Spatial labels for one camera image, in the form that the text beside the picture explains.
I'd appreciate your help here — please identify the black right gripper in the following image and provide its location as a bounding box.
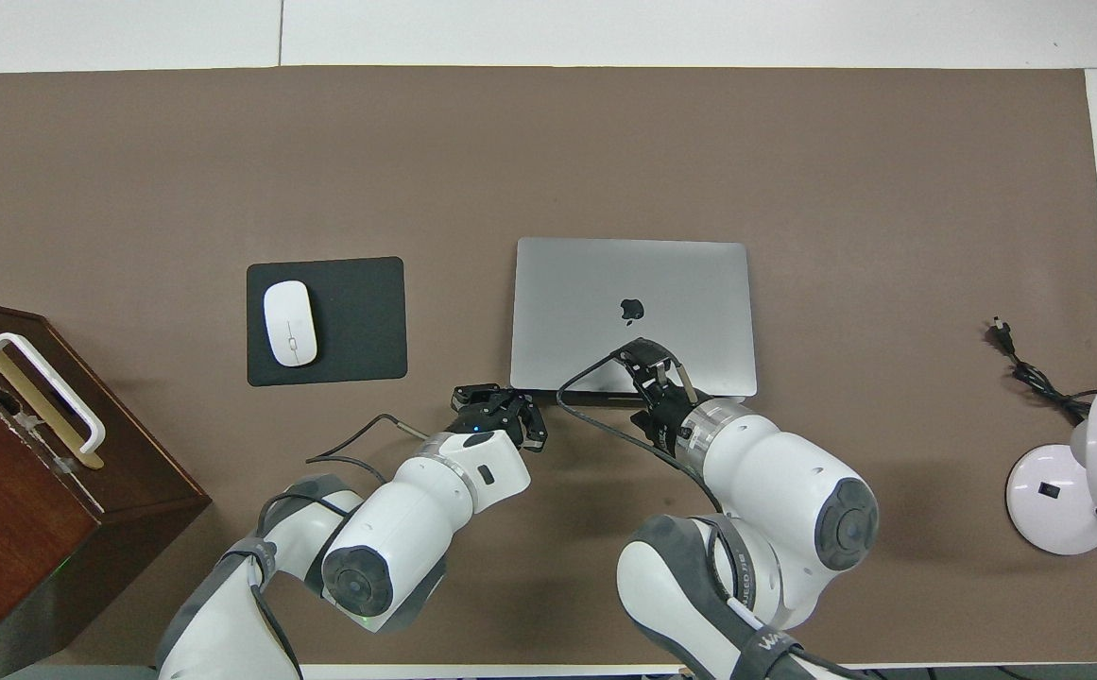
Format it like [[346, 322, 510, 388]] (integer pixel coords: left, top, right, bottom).
[[616, 338, 700, 456]]

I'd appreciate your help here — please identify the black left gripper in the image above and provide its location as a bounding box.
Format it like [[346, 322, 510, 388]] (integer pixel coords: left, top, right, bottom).
[[452, 382, 549, 452]]

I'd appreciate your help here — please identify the silver apple laptop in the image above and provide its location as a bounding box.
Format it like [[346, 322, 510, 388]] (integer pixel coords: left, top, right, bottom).
[[510, 237, 759, 400]]

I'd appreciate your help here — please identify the black mouse pad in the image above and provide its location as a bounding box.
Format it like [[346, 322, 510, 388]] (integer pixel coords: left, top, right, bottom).
[[246, 256, 408, 387]]

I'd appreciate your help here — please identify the white computer mouse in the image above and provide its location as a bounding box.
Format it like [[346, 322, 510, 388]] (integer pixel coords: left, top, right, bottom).
[[263, 280, 318, 367]]

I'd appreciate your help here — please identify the brown table mat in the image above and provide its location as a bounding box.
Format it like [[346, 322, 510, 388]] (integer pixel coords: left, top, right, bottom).
[[0, 66, 1097, 667]]

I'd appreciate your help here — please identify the white desk lamp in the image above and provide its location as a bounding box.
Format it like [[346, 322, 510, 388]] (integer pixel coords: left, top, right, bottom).
[[1005, 390, 1097, 556]]

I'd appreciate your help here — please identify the dark brown wooden box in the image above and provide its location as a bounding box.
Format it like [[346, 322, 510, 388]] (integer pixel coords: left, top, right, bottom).
[[0, 295, 213, 676]]

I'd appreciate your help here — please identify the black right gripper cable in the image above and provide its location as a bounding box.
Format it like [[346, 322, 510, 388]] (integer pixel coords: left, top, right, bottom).
[[557, 349, 728, 516]]

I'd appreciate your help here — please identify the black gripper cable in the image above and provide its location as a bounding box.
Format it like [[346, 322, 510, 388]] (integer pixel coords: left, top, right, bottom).
[[307, 413, 431, 466], [557, 349, 728, 516]]

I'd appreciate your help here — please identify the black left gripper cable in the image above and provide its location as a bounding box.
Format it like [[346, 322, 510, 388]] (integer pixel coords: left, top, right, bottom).
[[307, 413, 431, 466]]

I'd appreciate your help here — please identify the black lamp power cable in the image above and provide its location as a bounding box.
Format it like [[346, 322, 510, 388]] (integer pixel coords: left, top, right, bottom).
[[986, 318, 1092, 423]]

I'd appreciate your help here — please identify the white box handle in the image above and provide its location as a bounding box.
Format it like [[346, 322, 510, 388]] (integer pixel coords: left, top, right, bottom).
[[0, 332, 107, 456]]

